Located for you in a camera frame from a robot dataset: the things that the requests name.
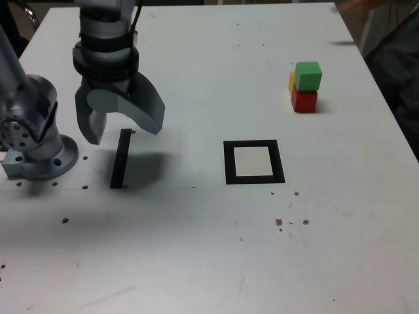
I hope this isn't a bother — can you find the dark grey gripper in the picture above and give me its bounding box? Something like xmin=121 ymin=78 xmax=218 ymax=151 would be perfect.
xmin=75 ymin=71 xmax=166 ymax=145

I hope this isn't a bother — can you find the red cube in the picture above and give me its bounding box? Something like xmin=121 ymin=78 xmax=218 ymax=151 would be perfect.
xmin=291 ymin=84 xmax=319 ymax=113

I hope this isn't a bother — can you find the green cube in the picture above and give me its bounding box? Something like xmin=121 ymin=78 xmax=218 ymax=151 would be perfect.
xmin=295 ymin=61 xmax=323 ymax=92

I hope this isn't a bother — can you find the black tape square outline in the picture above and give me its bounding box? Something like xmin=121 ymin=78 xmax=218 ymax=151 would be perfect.
xmin=223 ymin=139 xmax=286 ymax=186

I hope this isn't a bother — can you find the black tape strip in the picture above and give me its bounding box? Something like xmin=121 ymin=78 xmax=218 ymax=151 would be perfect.
xmin=109 ymin=128 xmax=132 ymax=190

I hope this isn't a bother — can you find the person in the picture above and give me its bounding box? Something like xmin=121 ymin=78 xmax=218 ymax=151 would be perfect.
xmin=363 ymin=0 xmax=419 ymax=164

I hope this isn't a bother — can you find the chrome tube frame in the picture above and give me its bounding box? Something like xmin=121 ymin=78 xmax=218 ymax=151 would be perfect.
xmin=23 ymin=7 xmax=40 ymax=26

